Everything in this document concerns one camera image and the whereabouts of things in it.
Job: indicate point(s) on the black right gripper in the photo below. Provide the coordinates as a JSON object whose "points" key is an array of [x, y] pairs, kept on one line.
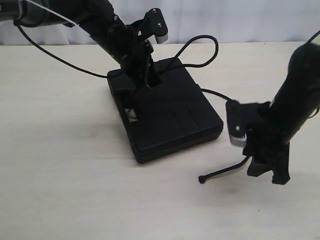
{"points": [[264, 144]]}

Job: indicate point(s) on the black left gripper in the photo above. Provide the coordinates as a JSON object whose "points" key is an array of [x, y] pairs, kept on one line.
{"points": [[128, 44]]}

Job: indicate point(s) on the black plastic carry case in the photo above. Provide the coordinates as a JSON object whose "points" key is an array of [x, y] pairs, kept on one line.
{"points": [[173, 116]]}

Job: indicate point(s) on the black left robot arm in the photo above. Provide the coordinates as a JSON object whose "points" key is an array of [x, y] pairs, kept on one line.
{"points": [[93, 19]]}

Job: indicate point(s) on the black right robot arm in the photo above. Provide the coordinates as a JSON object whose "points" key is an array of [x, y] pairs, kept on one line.
{"points": [[299, 95]]}

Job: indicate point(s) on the white backdrop curtain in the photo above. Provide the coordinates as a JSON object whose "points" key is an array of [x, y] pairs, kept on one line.
{"points": [[230, 21]]}

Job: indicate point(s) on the white zip tie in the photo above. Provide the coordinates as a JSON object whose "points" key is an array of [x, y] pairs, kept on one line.
{"points": [[40, 13]]}

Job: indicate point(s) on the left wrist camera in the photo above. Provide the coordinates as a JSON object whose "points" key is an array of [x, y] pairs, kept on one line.
{"points": [[155, 25]]}

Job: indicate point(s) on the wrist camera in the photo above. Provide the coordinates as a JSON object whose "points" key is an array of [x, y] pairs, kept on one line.
{"points": [[238, 117], [155, 25]]}

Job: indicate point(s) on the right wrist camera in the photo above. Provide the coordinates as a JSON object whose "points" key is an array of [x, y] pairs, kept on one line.
{"points": [[238, 117]]}

